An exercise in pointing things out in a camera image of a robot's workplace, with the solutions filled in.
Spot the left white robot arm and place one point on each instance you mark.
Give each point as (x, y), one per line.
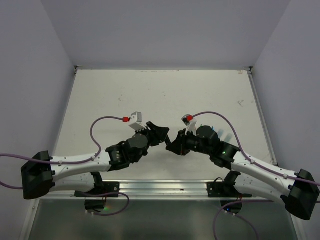
(44, 173)

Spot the aluminium front rail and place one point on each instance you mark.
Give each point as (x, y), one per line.
(170, 189)

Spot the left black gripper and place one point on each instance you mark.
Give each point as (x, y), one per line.
(158, 133)

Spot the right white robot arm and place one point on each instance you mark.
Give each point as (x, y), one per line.
(303, 195)

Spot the green translucent pen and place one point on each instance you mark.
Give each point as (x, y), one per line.
(228, 137)

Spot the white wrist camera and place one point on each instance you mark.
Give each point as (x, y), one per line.
(190, 124)
(136, 122)

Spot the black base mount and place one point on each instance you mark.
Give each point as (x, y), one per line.
(100, 187)
(225, 188)

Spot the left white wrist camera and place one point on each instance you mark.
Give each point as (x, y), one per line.
(136, 122)

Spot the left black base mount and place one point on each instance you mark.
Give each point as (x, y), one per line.
(100, 187)

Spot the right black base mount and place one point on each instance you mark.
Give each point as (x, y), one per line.
(225, 188)

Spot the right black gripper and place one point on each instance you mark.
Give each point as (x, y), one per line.
(178, 146)

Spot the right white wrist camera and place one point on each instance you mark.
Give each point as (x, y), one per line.
(190, 124)

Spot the blue translucent pen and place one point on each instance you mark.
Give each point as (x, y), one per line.
(220, 132)

